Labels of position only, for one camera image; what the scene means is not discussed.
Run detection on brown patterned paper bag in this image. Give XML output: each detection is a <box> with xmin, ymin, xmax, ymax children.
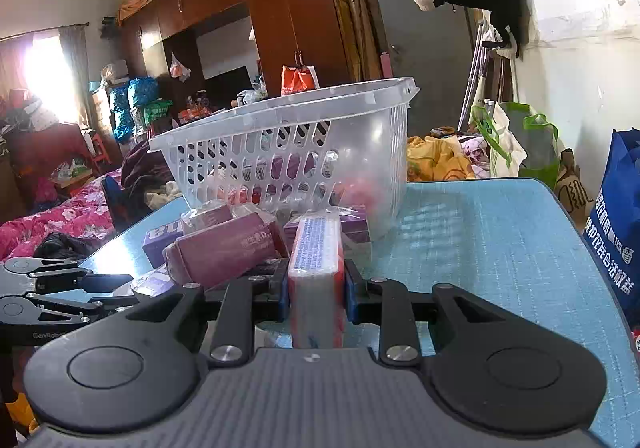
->
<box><xmin>554</xmin><ymin>148</ymin><xmax>596</xmax><ymax>229</ymax></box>

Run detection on orange plastic bag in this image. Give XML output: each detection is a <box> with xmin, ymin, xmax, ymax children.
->
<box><xmin>280</xmin><ymin>64</ymin><xmax>321</xmax><ymax>96</ymax></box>

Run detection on pink floral blanket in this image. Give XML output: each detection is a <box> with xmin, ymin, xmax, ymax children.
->
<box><xmin>0</xmin><ymin>168</ymin><xmax>126</xmax><ymax>261</ymax></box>

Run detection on red and white box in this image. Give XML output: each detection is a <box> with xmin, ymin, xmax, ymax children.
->
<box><xmin>286</xmin><ymin>214</ymin><xmax>347</xmax><ymax>350</ymax></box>

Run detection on wooden boards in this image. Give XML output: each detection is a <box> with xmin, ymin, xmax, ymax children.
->
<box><xmin>331</xmin><ymin>0</ymin><xmax>383</xmax><ymax>81</ymax></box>

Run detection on black monitor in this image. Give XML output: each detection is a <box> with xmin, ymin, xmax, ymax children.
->
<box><xmin>205</xmin><ymin>66</ymin><xmax>251</xmax><ymax>103</ymax></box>

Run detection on black plastic bag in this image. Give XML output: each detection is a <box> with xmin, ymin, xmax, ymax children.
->
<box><xmin>32</xmin><ymin>233</ymin><xmax>101</xmax><ymax>261</ymax></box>

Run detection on dark red cloth cover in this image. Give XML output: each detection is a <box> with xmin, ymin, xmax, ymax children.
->
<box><xmin>5</xmin><ymin>123</ymin><xmax>96</xmax><ymax>209</ymax></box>

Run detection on blue plastic bag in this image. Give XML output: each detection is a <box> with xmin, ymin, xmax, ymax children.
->
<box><xmin>109</xmin><ymin>85</ymin><xmax>133</xmax><ymax>139</ymax></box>
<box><xmin>127</xmin><ymin>76</ymin><xmax>160</xmax><ymax>111</ymax></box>

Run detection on maroon wrapped box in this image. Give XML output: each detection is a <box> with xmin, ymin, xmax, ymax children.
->
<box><xmin>164</xmin><ymin>215</ymin><xmax>281</xmax><ymax>289</ymax></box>

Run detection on purple box with white print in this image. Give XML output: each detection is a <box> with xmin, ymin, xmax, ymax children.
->
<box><xmin>142</xmin><ymin>223</ymin><xmax>187</xmax><ymax>266</ymax></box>

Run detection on grey curtain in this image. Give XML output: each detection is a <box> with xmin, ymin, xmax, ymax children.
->
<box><xmin>59</xmin><ymin>25</ymin><xmax>91</xmax><ymax>123</ymax></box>

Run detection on white plastic basket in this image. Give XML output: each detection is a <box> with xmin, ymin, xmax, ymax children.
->
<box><xmin>148</xmin><ymin>76</ymin><xmax>421</xmax><ymax>241</ymax></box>

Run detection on white cloth bag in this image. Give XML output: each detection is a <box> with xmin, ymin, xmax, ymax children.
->
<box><xmin>490</xmin><ymin>102</ymin><xmax>528</xmax><ymax>177</ymax></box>

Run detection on maroon cloth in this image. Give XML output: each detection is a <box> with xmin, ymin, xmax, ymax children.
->
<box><xmin>121</xmin><ymin>140</ymin><xmax>173</xmax><ymax>189</ymax></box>

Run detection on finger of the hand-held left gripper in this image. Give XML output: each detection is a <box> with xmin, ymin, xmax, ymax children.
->
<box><xmin>0</xmin><ymin>292</ymin><xmax>146</xmax><ymax>326</ymax></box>
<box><xmin>0</xmin><ymin>257</ymin><xmax>135</xmax><ymax>297</ymax></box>

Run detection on reddish curtain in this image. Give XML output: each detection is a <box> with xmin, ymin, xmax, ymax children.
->
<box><xmin>0</xmin><ymin>32</ymin><xmax>36</xmax><ymax>98</ymax></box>

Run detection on orange cloth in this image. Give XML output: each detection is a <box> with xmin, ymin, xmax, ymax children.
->
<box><xmin>116</xmin><ymin>0</ymin><xmax>166</xmax><ymax>26</ymax></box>

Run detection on red plastic stool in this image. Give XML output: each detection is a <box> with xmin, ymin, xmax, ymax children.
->
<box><xmin>92</xmin><ymin>133</ymin><xmax>112</xmax><ymax>169</ymax></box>

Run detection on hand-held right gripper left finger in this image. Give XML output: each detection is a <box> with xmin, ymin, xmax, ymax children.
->
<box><xmin>127</xmin><ymin>258</ymin><xmax>292</xmax><ymax>363</ymax></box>

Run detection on metal crutches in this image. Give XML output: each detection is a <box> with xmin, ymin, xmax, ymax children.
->
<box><xmin>457</xmin><ymin>10</ymin><xmax>501</xmax><ymax>129</ymax></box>

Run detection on brown wooden wardrobe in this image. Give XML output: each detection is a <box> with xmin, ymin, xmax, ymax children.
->
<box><xmin>117</xmin><ymin>0</ymin><xmax>351</xmax><ymax>129</ymax></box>

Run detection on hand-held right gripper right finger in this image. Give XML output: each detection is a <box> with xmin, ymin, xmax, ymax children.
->
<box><xmin>343</xmin><ymin>259</ymin><xmax>506</xmax><ymax>364</ymax></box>

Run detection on blue tote bag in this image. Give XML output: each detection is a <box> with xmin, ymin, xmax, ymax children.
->
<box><xmin>581</xmin><ymin>128</ymin><xmax>640</xmax><ymax>329</ymax></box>

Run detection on red packet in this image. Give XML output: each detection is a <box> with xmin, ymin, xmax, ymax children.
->
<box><xmin>335</xmin><ymin>178</ymin><xmax>383</xmax><ymax>211</ymax></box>

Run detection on green packet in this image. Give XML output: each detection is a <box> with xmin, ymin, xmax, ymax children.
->
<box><xmin>144</xmin><ymin>99</ymin><xmax>173</xmax><ymax>126</ymax></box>

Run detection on light purple packet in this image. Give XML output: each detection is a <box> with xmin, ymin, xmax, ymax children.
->
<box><xmin>131</xmin><ymin>268</ymin><xmax>176</xmax><ymax>299</ymax></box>

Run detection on green shopping bag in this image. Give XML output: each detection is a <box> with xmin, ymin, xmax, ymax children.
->
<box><xmin>470</xmin><ymin>102</ymin><xmax>561</xmax><ymax>189</ymax></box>

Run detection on grey door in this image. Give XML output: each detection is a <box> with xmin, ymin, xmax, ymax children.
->
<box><xmin>362</xmin><ymin>0</ymin><xmax>478</xmax><ymax>133</ymax></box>

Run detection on yellow cloth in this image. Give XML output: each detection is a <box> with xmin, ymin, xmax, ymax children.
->
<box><xmin>406</xmin><ymin>134</ymin><xmax>476</xmax><ymax>183</ymax></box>

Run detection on white hanging plastic bag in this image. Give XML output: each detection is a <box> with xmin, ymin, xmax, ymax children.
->
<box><xmin>169</xmin><ymin>52</ymin><xmax>192</xmax><ymax>82</ymax></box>

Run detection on pink wrapped box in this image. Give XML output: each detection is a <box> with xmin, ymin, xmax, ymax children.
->
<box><xmin>180</xmin><ymin>203</ymin><xmax>236</xmax><ymax>236</ymax></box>

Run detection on dark blue chair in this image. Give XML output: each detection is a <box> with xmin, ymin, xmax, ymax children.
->
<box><xmin>101</xmin><ymin>175</ymin><xmax>151</xmax><ymax>235</ymax></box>

